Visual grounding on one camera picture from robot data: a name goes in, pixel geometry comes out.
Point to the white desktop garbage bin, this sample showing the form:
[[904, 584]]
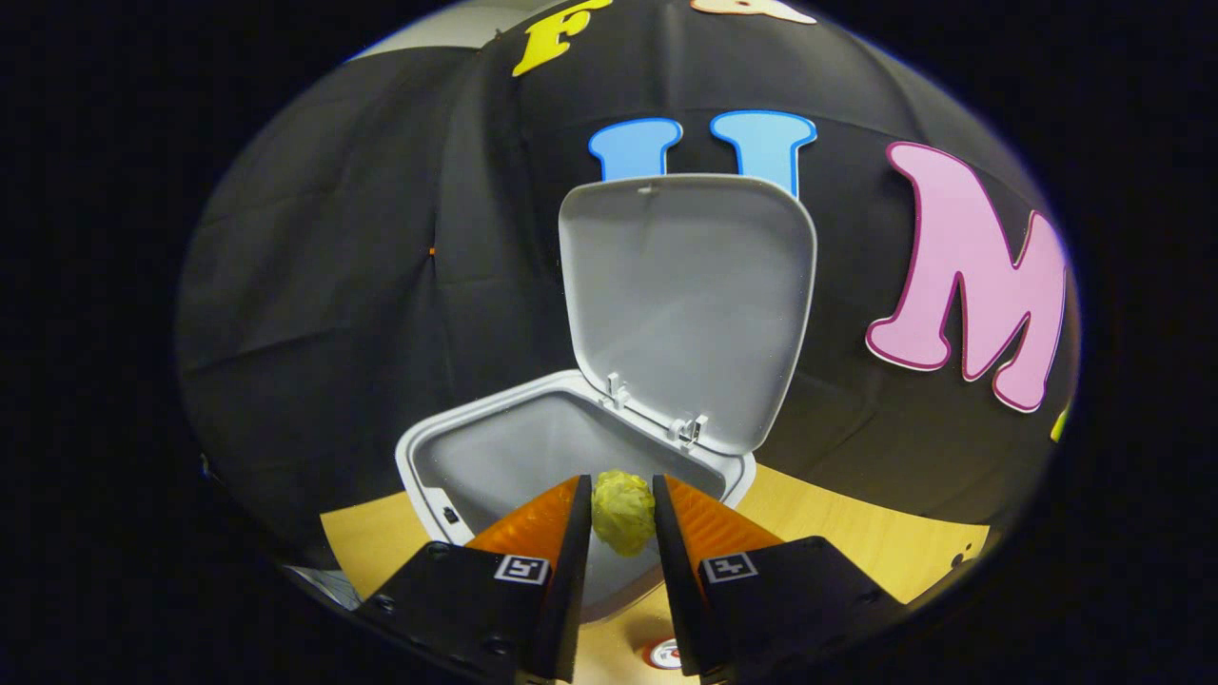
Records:
[[685, 304]]

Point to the wooden desktop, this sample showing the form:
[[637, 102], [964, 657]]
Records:
[[837, 533]]

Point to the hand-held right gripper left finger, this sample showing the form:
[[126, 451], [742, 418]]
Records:
[[571, 580]]

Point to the black backdrop cloth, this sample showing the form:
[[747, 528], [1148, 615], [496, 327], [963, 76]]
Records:
[[333, 285]]

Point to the yellow paper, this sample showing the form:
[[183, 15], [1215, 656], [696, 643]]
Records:
[[623, 514]]

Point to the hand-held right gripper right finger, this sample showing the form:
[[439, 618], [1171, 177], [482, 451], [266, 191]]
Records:
[[676, 580]]

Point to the red pop can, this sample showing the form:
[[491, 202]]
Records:
[[663, 654]]

